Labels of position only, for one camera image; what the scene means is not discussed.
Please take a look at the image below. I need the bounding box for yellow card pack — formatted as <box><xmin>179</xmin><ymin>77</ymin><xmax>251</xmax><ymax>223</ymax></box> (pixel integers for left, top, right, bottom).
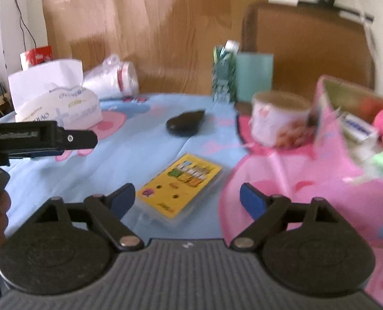
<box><xmin>136</xmin><ymin>153</ymin><xmax>226</xmax><ymax>227</ymax></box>

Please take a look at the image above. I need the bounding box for white blue wet wipes pack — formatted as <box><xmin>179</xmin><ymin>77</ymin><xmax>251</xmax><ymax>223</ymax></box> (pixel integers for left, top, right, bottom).
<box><xmin>339</xmin><ymin>113</ymin><xmax>379</xmax><ymax>144</ymax></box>

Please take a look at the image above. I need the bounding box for white tissue pack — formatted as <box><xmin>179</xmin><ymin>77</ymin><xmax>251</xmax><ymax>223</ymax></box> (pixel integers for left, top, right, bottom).
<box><xmin>9</xmin><ymin>59</ymin><xmax>103</xmax><ymax>130</ymax></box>

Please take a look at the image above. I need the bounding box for cartoon pig tablecloth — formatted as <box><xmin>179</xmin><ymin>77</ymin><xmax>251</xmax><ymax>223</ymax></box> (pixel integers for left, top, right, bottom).
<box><xmin>6</xmin><ymin>95</ymin><xmax>383</xmax><ymax>304</ymax></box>

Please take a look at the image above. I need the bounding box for red cereal box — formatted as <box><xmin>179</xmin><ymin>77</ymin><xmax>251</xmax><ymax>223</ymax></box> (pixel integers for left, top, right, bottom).
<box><xmin>20</xmin><ymin>45</ymin><xmax>53</xmax><ymax>71</ymax></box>

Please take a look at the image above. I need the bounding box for white pink tin can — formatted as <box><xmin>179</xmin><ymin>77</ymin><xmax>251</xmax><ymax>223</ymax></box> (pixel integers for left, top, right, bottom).
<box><xmin>250</xmin><ymin>90</ymin><xmax>311</xmax><ymax>148</ymax></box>

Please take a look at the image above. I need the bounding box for black oval case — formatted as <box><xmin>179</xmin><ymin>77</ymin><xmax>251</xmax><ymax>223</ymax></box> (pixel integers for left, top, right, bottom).
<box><xmin>166</xmin><ymin>110</ymin><xmax>205</xmax><ymax>137</ymax></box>

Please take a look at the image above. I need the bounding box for pink cookie tin box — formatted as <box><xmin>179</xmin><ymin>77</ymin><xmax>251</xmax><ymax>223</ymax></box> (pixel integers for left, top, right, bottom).
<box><xmin>313</xmin><ymin>74</ymin><xmax>383</xmax><ymax>253</ymax></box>

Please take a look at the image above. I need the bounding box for clear plastic cup stack bag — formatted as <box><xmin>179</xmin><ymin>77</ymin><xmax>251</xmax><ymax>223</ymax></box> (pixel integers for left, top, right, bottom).
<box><xmin>82</xmin><ymin>54</ymin><xmax>140</xmax><ymax>100</ymax></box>

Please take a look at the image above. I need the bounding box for green drink carton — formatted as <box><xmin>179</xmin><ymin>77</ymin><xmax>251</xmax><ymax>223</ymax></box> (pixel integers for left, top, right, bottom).
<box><xmin>212</xmin><ymin>40</ymin><xmax>240</xmax><ymax>103</ymax></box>

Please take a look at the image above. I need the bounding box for teal plastic cup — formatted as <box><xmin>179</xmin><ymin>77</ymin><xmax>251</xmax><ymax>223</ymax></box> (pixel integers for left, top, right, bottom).
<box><xmin>236</xmin><ymin>52</ymin><xmax>273</xmax><ymax>102</ymax></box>

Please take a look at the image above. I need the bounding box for brown woven chair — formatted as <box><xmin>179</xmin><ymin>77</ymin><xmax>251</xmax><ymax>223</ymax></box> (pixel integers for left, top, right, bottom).
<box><xmin>241</xmin><ymin>2</ymin><xmax>375</xmax><ymax>100</ymax></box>

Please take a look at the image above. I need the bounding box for wood grain board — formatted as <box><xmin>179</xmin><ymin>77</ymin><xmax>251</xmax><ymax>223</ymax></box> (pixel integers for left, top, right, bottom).
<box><xmin>42</xmin><ymin>0</ymin><xmax>266</xmax><ymax>95</ymax></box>

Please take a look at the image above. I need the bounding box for black thin wall cable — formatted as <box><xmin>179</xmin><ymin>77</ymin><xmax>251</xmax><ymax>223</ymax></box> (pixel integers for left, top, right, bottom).
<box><xmin>10</xmin><ymin>0</ymin><xmax>38</xmax><ymax>51</ymax></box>

